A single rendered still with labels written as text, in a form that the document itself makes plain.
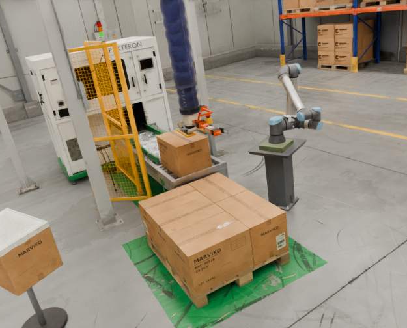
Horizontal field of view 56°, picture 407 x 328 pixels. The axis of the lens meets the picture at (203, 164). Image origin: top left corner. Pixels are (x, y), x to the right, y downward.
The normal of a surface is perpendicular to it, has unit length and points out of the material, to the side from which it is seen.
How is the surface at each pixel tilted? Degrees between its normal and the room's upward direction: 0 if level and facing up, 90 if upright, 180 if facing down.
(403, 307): 0
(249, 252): 90
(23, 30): 90
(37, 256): 90
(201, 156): 90
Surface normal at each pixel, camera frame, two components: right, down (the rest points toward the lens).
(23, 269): 0.81, 0.11
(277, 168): -0.59, 0.40
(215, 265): 0.47, 0.28
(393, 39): -0.82, 0.33
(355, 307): -0.15, -0.91
